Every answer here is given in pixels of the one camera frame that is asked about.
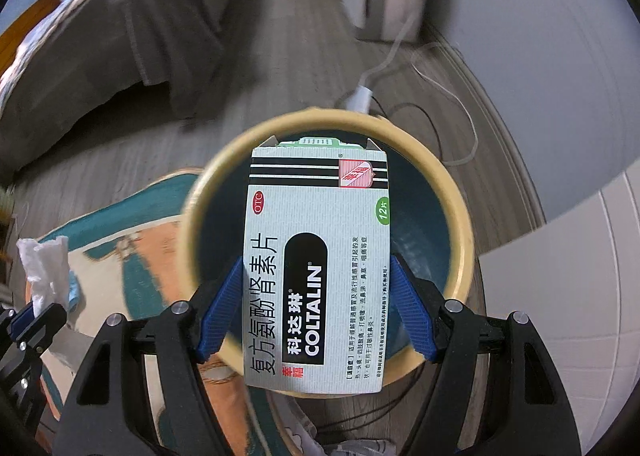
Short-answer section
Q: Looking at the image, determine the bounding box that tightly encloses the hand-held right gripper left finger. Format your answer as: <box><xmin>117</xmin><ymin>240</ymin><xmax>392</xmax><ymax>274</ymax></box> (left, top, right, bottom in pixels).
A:
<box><xmin>52</xmin><ymin>256</ymin><xmax>251</xmax><ymax>456</ymax></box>

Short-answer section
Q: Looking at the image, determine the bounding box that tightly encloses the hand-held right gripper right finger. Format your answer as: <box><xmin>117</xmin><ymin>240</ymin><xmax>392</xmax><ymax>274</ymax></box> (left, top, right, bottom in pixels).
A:
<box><xmin>390</xmin><ymin>255</ymin><xmax>588</xmax><ymax>456</ymax></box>

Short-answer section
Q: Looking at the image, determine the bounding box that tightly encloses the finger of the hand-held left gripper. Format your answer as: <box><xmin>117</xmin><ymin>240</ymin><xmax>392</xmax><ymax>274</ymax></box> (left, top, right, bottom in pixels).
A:
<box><xmin>7</xmin><ymin>302</ymin><xmax>68</xmax><ymax>352</ymax></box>

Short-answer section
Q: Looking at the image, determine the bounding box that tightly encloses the white tissue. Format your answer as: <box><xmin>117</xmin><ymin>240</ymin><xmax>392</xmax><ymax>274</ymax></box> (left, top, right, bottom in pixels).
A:
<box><xmin>16</xmin><ymin>236</ymin><xmax>71</xmax><ymax>317</ymax></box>

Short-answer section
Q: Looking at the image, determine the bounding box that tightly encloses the yellow-rimmed teal waste bin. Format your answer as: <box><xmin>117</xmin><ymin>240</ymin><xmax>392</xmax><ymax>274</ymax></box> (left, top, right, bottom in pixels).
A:
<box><xmin>181</xmin><ymin>106</ymin><xmax>475</xmax><ymax>387</ymax></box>

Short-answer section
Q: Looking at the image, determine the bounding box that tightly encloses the white medicine box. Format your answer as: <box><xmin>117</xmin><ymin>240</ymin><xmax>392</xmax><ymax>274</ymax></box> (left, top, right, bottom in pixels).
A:
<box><xmin>243</xmin><ymin>136</ymin><xmax>392</xmax><ymax>397</ymax></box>

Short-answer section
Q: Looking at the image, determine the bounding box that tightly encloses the teal and orange rug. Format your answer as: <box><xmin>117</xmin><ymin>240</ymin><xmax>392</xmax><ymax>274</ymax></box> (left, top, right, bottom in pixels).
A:
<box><xmin>35</xmin><ymin>168</ymin><xmax>281</xmax><ymax>456</ymax></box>

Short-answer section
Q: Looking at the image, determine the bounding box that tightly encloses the white power strip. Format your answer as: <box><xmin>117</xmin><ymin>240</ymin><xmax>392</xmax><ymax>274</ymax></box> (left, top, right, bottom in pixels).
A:
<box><xmin>347</xmin><ymin>84</ymin><xmax>375</xmax><ymax>112</ymax></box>

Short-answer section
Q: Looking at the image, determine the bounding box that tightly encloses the bed with grey skirt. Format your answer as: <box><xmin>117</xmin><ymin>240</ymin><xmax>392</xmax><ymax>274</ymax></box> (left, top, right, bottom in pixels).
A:
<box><xmin>0</xmin><ymin>0</ymin><xmax>256</xmax><ymax>171</ymax></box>

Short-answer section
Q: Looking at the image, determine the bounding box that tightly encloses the wooden headboard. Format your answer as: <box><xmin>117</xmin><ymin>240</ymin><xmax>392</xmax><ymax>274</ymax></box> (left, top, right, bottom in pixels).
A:
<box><xmin>0</xmin><ymin>0</ymin><xmax>61</xmax><ymax>71</ymax></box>

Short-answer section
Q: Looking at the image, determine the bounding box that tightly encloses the black cable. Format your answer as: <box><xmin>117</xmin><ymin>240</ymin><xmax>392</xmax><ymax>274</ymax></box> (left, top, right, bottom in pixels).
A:
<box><xmin>370</xmin><ymin>96</ymin><xmax>443</xmax><ymax>167</ymax></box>

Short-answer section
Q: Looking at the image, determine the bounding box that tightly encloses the white cable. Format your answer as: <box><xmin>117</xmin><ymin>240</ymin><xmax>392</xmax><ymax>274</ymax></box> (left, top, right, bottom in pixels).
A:
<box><xmin>412</xmin><ymin>40</ymin><xmax>480</xmax><ymax>167</ymax></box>
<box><xmin>362</xmin><ymin>18</ymin><xmax>421</xmax><ymax>86</ymax></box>

